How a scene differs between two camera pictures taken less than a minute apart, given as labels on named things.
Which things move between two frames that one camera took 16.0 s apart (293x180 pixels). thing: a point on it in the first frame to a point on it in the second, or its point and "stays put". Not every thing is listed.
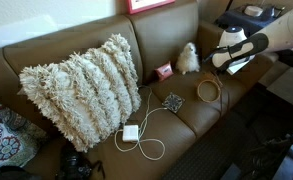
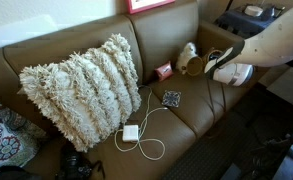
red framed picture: [139, 6] stays put
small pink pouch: [164, 71] stays put
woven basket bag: [209, 90] to [195, 66]
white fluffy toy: [188, 60] stays put
